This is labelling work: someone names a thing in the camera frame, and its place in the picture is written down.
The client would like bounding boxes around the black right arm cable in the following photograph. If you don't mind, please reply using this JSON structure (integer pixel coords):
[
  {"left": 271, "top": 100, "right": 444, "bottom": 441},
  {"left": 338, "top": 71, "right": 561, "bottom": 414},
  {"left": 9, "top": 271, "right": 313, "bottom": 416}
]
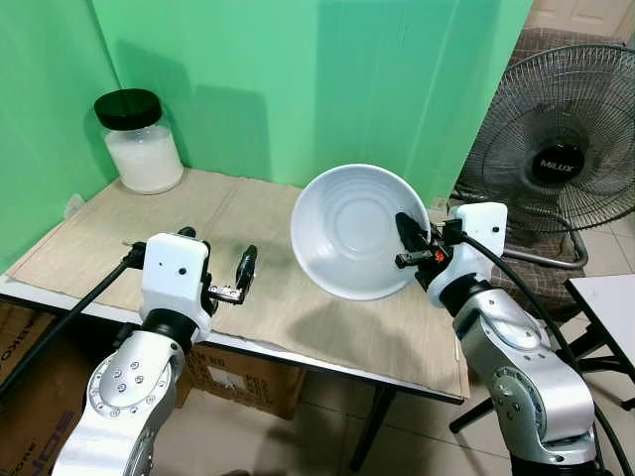
[{"left": 458, "top": 232, "right": 635, "bottom": 476}]

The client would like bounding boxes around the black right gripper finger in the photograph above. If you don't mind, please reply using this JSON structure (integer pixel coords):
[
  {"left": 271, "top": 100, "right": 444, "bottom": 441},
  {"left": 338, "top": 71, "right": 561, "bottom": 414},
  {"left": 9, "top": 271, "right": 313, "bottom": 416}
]
[{"left": 395, "top": 211, "right": 431, "bottom": 258}]

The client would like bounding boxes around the white round bowl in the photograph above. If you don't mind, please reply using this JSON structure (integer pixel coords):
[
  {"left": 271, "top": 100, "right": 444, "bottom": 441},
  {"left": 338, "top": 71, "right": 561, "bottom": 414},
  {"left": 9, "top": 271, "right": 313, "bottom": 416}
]
[{"left": 290, "top": 164, "right": 433, "bottom": 301}]

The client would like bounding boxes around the black table leg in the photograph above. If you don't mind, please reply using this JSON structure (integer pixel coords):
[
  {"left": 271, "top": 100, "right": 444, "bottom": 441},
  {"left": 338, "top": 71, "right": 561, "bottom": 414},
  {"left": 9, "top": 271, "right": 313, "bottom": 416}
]
[{"left": 347, "top": 385, "right": 399, "bottom": 473}]

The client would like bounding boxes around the black standing fan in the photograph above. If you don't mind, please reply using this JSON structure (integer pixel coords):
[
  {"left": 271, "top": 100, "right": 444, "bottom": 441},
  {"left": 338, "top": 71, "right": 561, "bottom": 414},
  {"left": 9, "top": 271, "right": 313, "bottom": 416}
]
[{"left": 451, "top": 44, "right": 635, "bottom": 271}]

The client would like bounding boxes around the white side table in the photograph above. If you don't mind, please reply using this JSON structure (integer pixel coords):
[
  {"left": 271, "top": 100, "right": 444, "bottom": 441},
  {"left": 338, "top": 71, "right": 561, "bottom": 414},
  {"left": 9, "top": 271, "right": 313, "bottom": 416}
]
[{"left": 565, "top": 274, "right": 635, "bottom": 370}]

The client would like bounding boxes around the glass jar with black lid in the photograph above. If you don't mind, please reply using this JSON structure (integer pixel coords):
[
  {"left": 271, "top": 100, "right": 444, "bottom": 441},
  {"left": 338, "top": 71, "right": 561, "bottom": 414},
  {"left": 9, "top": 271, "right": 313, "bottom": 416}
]
[{"left": 94, "top": 89, "right": 186, "bottom": 195}]

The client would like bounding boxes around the brown plaid chair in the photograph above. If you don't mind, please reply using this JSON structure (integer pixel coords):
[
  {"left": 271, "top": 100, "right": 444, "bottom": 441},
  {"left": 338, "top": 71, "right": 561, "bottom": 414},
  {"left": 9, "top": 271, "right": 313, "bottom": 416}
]
[{"left": 448, "top": 27, "right": 635, "bottom": 437}]

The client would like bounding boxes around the brown cardboard box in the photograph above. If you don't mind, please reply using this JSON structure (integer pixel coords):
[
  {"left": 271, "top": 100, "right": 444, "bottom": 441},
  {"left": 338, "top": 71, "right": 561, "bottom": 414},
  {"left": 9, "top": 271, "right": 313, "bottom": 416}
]
[{"left": 179, "top": 341, "right": 308, "bottom": 420}]

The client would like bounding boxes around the beige door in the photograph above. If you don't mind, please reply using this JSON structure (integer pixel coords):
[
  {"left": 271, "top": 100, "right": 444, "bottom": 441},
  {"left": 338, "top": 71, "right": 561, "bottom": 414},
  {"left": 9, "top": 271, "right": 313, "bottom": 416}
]
[{"left": 524, "top": 0, "right": 635, "bottom": 43}]

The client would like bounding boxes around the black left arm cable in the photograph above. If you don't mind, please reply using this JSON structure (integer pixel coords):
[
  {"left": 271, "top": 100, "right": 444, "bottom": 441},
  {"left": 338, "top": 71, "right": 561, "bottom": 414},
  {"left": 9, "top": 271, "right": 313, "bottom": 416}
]
[{"left": 0, "top": 242, "right": 148, "bottom": 400}]

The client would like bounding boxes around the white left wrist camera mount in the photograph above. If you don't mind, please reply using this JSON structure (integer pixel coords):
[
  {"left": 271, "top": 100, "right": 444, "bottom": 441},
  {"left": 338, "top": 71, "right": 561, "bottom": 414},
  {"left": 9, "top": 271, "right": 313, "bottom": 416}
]
[{"left": 140, "top": 234, "right": 212, "bottom": 319}]

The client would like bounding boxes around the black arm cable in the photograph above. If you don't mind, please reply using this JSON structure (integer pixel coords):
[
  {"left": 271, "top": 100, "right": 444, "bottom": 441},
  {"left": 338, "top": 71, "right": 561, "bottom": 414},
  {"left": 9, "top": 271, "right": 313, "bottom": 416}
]
[
  {"left": 458, "top": 232, "right": 635, "bottom": 476},
  {"left": 0, "top": 242, "right": 148, "bottom": 400}
]

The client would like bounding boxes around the large printed cardboard box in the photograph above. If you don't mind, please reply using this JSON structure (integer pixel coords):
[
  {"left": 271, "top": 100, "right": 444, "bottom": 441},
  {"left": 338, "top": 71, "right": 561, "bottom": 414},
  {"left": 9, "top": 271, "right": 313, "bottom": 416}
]
[{"left": 0, "top": 301, "right": 130, "bottom": 476}]

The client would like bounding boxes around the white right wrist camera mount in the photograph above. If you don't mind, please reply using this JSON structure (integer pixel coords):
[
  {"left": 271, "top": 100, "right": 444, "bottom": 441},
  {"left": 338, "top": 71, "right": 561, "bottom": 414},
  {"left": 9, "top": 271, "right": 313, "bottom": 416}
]
[{"left": 429, "top": 202, "right": 509, "bottom": 296}]

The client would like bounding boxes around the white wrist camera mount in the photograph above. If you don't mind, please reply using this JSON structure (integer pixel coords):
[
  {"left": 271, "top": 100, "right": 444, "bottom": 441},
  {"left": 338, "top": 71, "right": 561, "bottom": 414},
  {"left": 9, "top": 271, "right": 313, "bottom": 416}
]
[
  {"left": 429, "top": 202, "right": 509, "bottom": 296},
  {"left": 140, "top": 234, "right": 212, "bottom": 319}
]

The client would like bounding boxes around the beige woven table mat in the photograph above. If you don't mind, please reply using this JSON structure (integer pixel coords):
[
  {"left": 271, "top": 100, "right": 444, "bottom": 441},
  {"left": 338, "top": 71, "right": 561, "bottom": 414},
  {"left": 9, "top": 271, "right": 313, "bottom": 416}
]
[{"left": 5, "top": 167, "right": 470, "bottom": 399}]

